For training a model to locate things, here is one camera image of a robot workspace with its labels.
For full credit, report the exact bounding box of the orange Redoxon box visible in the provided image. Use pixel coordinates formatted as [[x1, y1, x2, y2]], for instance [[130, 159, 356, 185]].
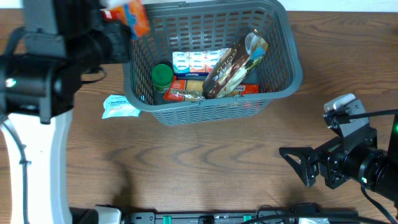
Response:
[[101, 0, 150, 40]]

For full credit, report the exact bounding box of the light blue wipes pack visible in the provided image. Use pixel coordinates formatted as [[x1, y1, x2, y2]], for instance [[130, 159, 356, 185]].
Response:
[[102, 95, 141, 119]]

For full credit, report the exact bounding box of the green lid glass jar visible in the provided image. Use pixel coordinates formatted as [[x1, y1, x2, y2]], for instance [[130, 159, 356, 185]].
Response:
[[151, 63, 174, 93]]

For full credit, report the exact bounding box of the dark grey plastic basket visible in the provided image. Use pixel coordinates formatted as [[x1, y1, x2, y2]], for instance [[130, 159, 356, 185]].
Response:
[[123, 0, 303, 126]]

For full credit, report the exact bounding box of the Kleenex tissue multipack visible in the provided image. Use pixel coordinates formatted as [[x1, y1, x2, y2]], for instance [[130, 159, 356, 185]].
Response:
[[172, 48, 229, 78]]

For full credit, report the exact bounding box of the San Remo spaghetti packet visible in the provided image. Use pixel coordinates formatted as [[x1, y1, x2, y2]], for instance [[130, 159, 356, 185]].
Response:
[[164, 80, 259, 101]]

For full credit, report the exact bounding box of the Nescafe Gold coffee pouch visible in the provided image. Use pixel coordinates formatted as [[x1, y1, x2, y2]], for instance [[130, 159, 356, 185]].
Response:
[[202, 29, 269, 99]]

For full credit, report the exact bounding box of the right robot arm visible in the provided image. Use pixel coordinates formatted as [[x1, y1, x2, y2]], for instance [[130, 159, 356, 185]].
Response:
[[279, 93, 397, 202]]

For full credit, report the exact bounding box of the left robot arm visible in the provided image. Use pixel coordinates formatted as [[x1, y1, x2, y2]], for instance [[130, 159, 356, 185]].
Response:
[[1, 1, 131, 223]]

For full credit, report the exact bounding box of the right black cable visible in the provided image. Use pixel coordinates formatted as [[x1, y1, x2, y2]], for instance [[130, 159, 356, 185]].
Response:
[[334, 108, 398, 224]]

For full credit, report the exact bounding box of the black cable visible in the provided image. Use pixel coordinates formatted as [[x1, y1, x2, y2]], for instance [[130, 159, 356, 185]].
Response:
[[0, 118, 32, 224], [334, 108, 398, 224]]

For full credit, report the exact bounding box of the left black cable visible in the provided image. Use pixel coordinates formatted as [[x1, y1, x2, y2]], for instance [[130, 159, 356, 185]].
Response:
[[0, 118, 32, 224]]

